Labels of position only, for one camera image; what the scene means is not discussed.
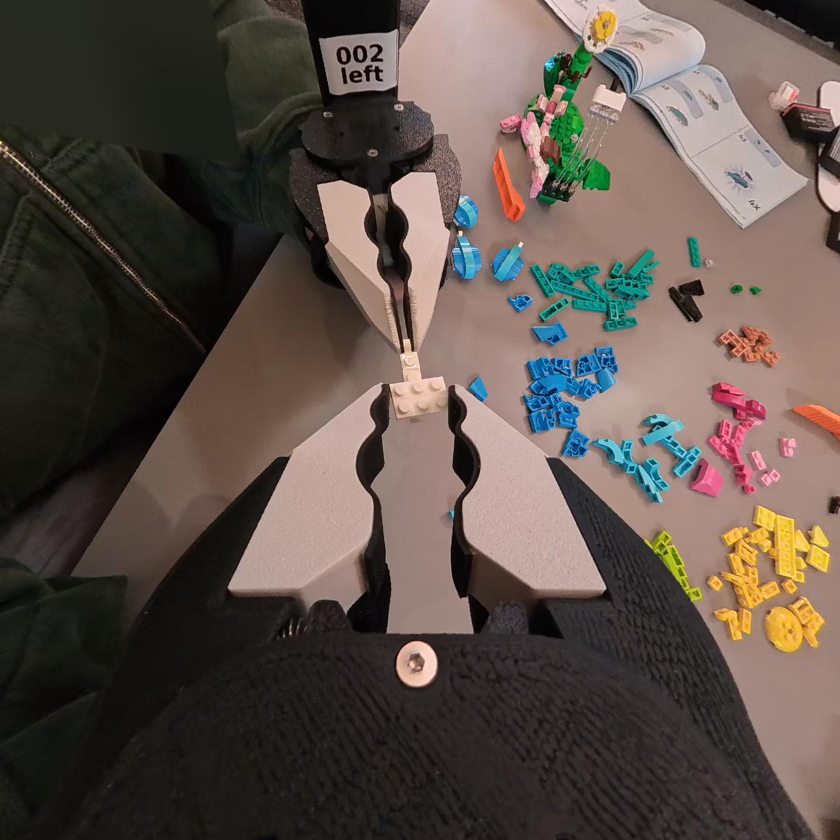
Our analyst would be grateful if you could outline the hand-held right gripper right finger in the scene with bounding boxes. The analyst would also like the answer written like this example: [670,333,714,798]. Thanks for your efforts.
[448,386,609,613]

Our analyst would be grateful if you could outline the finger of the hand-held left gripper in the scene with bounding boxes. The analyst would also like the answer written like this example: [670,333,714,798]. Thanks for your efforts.
[387,172,454,350]
[317,182,406,352]

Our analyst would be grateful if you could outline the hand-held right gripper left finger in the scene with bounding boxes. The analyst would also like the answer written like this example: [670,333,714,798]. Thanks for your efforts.
[227,384,391,613]

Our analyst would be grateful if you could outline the wide white lego plate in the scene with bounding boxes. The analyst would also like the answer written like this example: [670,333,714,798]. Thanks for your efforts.
[390,377,450,422]

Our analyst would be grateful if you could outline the person's left forearm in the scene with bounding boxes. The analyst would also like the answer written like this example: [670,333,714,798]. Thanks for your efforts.
[210,0,324,240]

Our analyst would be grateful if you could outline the pile of light blue lego pieces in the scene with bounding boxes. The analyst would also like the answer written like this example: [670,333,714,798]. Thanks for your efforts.
[592,413,703,505]

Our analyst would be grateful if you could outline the pile of lime lego pieces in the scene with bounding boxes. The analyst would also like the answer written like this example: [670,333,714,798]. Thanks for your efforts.
[644,529,704,603]

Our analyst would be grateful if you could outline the pile of teal lego pieces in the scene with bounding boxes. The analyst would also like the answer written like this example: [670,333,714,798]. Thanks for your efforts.
[527,247,661,333]

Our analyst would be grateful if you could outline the built lego flower model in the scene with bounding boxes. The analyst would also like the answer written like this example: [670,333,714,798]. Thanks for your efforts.
[499,3,622,207]

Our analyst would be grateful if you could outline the pile of pink lego pieces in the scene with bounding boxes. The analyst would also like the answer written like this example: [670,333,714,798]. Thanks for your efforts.
[684,382,799,498]

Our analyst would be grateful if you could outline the pile of yellow lego pieces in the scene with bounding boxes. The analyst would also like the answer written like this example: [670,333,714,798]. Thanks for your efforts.
[706,504,834,655]

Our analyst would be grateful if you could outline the black angled lego piece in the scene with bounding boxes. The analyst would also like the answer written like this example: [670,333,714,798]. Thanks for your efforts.
[667,278,707,324]

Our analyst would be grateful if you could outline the pile of brown lego pieces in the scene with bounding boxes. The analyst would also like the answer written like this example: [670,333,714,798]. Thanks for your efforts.
[717,325,782,368]

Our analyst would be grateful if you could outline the orange brick separator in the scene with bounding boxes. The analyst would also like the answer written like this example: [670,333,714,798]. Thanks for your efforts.
[491,147,528,223]
[791,403,840,442]

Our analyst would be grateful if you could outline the instruction booklet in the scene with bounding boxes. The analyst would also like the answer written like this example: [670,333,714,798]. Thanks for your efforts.
[543,0,811,231]

